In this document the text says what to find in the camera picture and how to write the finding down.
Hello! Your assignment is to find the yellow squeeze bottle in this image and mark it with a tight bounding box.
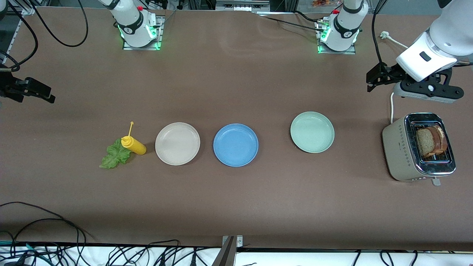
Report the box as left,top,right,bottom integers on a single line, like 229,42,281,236
121,122,147,156

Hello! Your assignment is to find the black base cable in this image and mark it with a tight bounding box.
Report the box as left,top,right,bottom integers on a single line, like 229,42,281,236
259,15,326,33

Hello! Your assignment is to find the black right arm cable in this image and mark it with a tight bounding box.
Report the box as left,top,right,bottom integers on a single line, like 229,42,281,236
0,0,89,72

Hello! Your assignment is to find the metal corner bracket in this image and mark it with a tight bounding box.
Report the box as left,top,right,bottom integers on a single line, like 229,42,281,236
222,235,244,247

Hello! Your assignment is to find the beige round plate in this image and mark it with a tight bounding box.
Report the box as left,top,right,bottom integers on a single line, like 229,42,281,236
155,122,201,166

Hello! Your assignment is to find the brown bread slice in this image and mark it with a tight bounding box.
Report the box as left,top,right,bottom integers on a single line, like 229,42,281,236
416,127,437,158
431,125,449,154

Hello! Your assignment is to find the beige chrome toaster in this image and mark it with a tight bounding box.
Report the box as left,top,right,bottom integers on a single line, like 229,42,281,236
382,113,457,186

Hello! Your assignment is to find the white toaster power cable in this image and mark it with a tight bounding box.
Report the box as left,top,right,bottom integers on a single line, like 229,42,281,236
380,31,410,125

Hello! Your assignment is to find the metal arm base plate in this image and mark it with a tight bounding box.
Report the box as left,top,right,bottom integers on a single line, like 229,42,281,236
317,18,357,55
123,15,164,51

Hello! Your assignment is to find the green lettuce leaf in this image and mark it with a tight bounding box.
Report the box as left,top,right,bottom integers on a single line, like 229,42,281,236
99,138,132,170

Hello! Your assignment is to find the grey power strip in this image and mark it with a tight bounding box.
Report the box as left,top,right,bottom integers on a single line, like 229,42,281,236
215,0,271,11

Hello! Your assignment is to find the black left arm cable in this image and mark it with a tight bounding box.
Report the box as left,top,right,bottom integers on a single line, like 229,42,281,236
371,0,388,67

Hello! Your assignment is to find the aluminium frame profile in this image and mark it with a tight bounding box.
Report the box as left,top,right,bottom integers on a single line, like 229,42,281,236
7,0,50,50

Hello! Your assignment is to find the green round plate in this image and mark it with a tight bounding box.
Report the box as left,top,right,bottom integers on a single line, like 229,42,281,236
290,111,335,154

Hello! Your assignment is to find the grey aluminium profile beam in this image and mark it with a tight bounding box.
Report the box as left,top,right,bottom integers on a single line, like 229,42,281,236
211,236,237,266

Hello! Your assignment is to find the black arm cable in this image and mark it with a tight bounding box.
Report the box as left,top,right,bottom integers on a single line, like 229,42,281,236
371,0,388,67
0,0,89,72

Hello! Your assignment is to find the blue round plate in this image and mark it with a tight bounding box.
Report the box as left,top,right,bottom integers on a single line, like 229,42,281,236
213,123,259,167

